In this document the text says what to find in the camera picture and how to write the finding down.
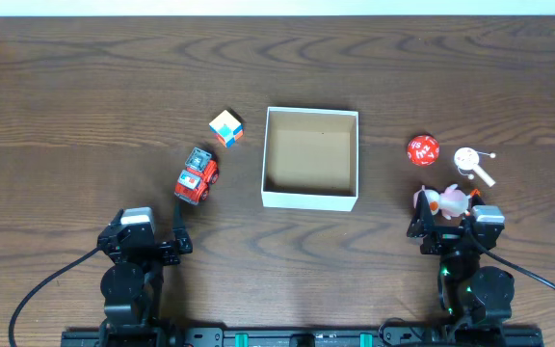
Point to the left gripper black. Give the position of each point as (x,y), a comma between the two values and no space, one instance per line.
(157,249)

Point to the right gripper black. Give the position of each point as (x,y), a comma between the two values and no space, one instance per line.
(422,227)

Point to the white pink duck toy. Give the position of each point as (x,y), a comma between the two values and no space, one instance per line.
(450,203)

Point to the red toy fire truck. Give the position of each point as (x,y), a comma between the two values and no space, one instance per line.
(200,173)

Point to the red ball with white letters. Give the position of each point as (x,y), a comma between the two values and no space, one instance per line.
(423,150)

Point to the multicolour puzzle cube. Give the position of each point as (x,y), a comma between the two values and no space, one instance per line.
(227,129)

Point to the white cardboard box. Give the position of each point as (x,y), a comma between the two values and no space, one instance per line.
(310,159)

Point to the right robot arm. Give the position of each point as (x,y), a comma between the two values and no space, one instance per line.
(475,296)

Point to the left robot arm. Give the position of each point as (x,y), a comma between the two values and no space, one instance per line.
(132,288)

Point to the black mounting rail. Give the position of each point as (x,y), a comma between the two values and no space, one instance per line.
(388,335)

